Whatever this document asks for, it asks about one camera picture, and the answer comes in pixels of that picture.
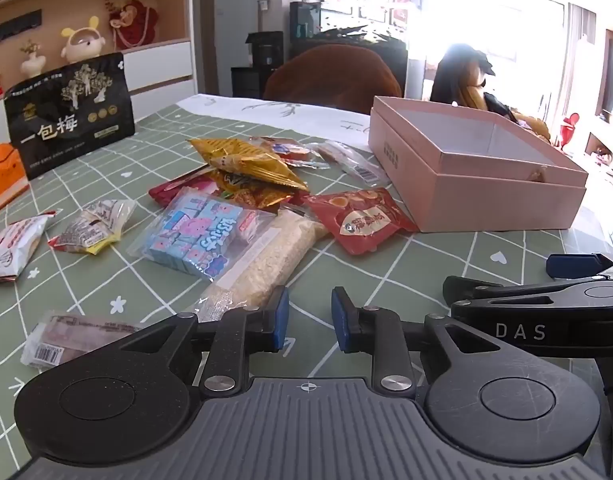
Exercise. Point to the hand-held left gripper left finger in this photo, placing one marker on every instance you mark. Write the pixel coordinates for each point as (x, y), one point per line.
(281, 317)

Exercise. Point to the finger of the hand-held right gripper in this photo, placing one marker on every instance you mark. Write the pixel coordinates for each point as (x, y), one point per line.
(511, 294)
(571, 265)

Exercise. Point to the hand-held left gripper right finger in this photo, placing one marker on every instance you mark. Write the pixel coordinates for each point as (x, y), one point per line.
(340, 322)

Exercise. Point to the clear oat bar packet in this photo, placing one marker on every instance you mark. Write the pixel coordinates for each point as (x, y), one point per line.
(281, 255)

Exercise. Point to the pink cardboard box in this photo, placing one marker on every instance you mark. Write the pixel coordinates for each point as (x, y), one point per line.
(486, 200)

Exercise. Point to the red cookie snack packet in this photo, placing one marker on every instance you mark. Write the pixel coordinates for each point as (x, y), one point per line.
(359, 222)

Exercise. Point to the blue and pink candy packet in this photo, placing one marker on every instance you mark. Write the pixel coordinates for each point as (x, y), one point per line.
(191, 232)

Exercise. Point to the clear barcode snack packet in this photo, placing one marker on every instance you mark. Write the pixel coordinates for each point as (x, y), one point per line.
(359, 170)

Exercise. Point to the gold snack packet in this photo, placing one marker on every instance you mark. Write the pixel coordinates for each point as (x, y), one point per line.
(246, 162)

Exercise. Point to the dark red spicy snack packet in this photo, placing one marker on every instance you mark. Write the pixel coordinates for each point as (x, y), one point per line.
(176, 190)

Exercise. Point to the red and white snack packet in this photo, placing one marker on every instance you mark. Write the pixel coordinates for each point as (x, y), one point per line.
(291, 151)

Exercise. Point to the small yellow and red packet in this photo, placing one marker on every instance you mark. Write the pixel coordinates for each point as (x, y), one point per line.
(91, 230)

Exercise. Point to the brown bar barcode packet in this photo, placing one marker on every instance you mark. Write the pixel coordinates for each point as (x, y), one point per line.
(71, 335)

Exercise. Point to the white and red bread packet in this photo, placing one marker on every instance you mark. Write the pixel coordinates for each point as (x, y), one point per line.
(11, 247)

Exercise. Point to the green grid tablecloth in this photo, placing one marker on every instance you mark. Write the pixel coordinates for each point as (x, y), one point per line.
(411, 280)

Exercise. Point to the red toy figure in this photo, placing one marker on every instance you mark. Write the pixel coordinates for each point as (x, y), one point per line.
(569, 132)

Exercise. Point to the black and brown plush toy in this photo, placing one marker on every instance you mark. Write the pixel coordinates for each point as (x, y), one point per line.
(461, 75)

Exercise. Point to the brown chair back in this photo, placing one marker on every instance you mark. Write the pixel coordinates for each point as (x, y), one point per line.
(331, 77)

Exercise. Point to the black water dispenser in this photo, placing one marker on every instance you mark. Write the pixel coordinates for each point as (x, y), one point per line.
(264, 52)

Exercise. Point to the large black snack bag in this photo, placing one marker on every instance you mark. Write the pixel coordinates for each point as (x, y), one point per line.
(69, 120)

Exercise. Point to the dark teal appliance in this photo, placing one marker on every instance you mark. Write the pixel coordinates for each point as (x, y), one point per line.
(304, 20)

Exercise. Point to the orange box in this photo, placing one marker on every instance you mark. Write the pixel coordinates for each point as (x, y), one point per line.
(4, 180)

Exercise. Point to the cream rabbit figurine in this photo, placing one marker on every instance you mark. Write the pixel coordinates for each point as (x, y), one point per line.
(84, 42)

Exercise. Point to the white vase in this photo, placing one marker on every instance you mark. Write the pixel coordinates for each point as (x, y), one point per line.
(33, 65)

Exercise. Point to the black wall rack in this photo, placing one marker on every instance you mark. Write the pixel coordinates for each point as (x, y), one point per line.
(11, 30)

